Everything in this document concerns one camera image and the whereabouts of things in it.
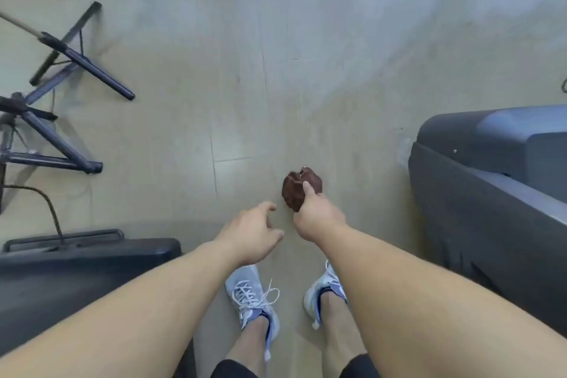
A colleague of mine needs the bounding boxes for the brown microfibre cloth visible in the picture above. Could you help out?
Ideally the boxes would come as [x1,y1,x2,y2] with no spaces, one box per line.
[282,165,323,213]

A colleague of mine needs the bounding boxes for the person's right hand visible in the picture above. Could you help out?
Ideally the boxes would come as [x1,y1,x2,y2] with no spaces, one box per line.
[294,181,348,245]

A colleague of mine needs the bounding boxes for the person's right leg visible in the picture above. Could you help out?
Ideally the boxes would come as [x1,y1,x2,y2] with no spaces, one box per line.
[318,291,369,365]

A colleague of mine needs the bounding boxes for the black treadmill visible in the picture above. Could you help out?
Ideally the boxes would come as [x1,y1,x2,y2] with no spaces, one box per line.
[407,104,567,303]

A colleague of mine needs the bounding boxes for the person's right forearm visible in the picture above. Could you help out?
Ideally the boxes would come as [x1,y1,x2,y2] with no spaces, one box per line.
[317,222,567,378]

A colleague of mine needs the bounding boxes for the person's left forearm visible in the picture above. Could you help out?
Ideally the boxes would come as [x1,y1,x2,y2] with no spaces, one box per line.
[0,238,242,378]

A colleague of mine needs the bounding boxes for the person's left hand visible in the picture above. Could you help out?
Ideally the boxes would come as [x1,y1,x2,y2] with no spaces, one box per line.
[214,201,285,266]

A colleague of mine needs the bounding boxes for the black stair climber machine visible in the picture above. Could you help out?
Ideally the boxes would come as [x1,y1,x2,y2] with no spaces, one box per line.
[0,228,198,378]

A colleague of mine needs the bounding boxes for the person's grey shoe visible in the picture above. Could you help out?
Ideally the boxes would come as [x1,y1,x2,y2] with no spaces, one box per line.
[303,260,348,330]
[224,265,281,361]

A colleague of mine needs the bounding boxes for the person's leg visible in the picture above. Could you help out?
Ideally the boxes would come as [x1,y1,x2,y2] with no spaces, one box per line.
[226,315,272,365]
[318,291,369,365]

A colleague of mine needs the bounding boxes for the black pole tripod stand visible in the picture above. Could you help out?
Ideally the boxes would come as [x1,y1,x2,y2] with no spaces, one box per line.
[0,92,104,175]

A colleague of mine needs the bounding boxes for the person's left leg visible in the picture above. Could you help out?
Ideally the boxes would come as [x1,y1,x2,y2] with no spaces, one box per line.
[226,315,272,365]

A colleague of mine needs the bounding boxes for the person's right grey shoe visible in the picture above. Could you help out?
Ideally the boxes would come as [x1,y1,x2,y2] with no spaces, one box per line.
[303,260,348,330]

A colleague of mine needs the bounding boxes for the black power cable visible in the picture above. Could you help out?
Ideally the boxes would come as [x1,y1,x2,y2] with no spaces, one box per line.
[0,185,67,243]

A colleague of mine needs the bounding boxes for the person's left grey shoe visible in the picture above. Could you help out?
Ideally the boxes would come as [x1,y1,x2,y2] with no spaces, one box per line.
[224,265,281,361]

